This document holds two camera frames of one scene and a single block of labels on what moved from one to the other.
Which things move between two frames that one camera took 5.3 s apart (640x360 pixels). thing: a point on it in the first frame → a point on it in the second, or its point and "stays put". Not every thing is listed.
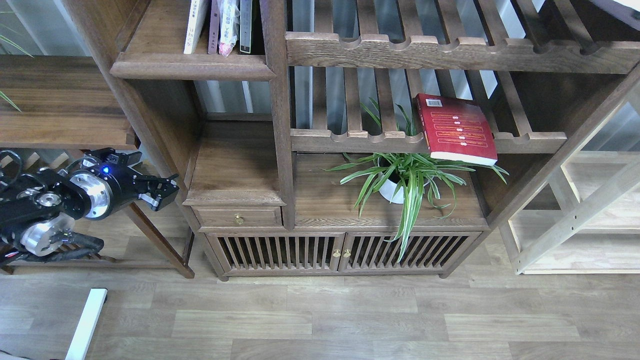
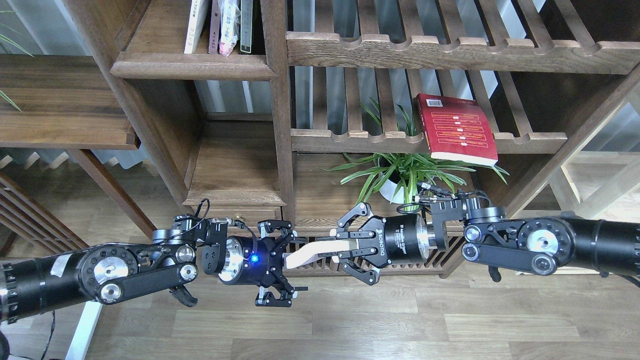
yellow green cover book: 198,13 stays put
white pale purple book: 624,13 → 310,250
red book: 457,130 stays put
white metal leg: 92,309 stays put
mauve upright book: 214,27 stays put
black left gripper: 109,187 → 247,261
